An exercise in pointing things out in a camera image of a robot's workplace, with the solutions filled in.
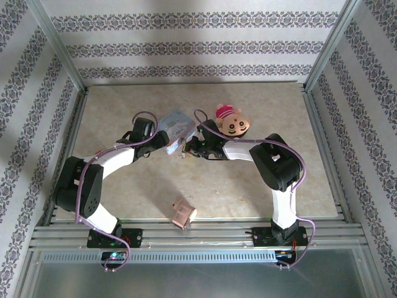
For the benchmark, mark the aluminium frame post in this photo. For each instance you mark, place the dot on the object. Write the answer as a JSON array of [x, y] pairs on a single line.
[[59, 43], [332, 46]]

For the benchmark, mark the aluminium side frame rail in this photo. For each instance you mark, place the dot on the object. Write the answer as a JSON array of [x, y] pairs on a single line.
[[325, 155], [73, 124]]

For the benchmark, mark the grey-blue plastic bag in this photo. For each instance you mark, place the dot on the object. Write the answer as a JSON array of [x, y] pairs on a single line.
[[178, 127]]

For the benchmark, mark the aluminium base mounting rails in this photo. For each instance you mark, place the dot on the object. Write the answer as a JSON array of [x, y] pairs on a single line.
[[201, 239]]

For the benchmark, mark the aluminium rear frame rail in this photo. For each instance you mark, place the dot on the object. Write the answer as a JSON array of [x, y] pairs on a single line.
[[186, 83]]

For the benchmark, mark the pink toy house box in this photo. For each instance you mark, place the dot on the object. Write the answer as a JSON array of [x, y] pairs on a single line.
[[183, 214]]

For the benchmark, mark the small circuit board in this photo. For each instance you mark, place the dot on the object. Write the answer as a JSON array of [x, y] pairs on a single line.
[[287, 255], [113, 256]]

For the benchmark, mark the grey metal panel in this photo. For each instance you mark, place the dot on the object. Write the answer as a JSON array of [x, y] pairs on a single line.
[[198, 279]]

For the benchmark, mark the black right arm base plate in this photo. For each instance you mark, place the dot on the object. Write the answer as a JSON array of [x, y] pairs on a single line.
[[260, 237]]

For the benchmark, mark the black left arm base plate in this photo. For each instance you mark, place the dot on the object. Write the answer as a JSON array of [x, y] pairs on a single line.
[[133, 237]]

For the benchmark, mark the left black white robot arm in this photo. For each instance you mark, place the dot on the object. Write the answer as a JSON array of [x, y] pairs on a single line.
[[90, 192]]

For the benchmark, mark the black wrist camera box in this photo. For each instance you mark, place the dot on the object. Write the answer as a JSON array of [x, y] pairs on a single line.
[[142, 127], [211, 128]]

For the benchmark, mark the cartoon baby plush doll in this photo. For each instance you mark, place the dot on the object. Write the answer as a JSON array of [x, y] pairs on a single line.
[[234, 124]]

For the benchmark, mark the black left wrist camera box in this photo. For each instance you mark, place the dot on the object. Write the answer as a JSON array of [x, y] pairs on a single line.
[[142, 127]]

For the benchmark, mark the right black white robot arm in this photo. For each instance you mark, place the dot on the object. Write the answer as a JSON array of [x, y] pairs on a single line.
[[276, 167]]

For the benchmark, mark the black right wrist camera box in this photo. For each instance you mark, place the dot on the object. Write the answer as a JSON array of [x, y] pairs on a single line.
[[211, 128]]

